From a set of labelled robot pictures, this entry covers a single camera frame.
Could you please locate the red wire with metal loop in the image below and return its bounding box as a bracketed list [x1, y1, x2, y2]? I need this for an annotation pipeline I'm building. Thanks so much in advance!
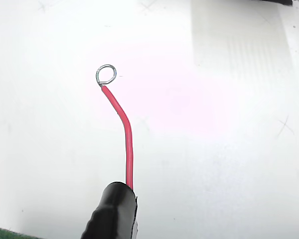
[95, 64, 135, 189]

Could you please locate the large green scouring sponge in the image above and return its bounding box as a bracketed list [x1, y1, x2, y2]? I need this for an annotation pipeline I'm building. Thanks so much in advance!
[0, 225, 40, 239]

